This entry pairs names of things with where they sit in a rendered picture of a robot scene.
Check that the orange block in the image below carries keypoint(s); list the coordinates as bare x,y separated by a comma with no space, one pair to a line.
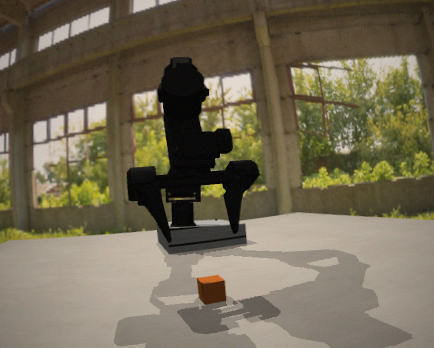
211,289

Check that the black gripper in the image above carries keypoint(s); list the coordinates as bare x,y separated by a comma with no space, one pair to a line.
145,186

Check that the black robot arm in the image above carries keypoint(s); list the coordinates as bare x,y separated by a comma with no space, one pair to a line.
182,91

